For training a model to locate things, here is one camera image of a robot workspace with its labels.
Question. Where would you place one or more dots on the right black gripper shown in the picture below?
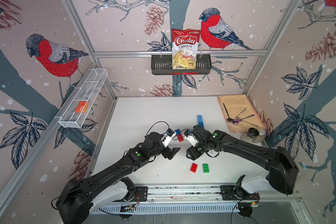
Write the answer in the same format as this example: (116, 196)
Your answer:
(192, 154)

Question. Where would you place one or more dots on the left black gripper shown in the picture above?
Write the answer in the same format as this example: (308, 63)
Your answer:
(167, 154)

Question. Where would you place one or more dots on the light blue long lego brick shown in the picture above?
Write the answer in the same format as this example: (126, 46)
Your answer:
(200, 120)

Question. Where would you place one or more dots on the red lego brick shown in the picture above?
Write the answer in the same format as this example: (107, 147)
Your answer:
(180, 138)
(193, 168)

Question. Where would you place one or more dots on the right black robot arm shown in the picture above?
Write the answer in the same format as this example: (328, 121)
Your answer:
(280, 170)

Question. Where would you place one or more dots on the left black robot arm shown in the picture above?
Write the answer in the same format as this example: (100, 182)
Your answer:
(79, 197)

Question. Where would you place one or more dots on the green lego brick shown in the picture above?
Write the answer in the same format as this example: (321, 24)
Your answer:
(205, 167)

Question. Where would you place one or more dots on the black spoon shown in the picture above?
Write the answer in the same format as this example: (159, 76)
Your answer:
(229, 119)

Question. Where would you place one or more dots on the purple spoon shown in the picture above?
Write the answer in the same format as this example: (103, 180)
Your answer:
(237, 120)

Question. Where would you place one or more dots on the silver spoon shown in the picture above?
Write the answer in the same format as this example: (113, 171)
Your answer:
(241, 120)

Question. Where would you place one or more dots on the yellow cloth mat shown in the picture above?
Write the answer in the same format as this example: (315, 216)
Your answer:
(235, 104)

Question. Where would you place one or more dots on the black lid shaker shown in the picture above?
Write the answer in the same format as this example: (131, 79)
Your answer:
(250, 135)

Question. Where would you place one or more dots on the silver lid shaker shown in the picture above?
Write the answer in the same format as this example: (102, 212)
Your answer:
(260, 137)

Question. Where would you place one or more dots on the orange block in basket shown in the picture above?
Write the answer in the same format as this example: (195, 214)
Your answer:
(82, 107)

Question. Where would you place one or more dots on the chuba cassava chips bag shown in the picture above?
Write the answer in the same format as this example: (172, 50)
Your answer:
(184, 48)

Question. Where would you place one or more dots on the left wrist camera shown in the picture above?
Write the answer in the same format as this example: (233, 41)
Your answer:
(167, 137)

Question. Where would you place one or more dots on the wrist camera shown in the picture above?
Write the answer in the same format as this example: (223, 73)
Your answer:
(167, 137)
(192, 139)

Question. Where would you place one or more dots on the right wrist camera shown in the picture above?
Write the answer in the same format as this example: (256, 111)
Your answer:
(192, 139)

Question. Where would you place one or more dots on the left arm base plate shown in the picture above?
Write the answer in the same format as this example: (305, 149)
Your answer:
(139, 194)

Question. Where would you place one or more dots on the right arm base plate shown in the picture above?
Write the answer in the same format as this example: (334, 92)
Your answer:
(232, 193)

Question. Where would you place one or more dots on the black wall basket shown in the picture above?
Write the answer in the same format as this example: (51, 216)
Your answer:
(162, 65)

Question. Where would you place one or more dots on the white wire basket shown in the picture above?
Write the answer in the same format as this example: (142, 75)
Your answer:
(89, 91)

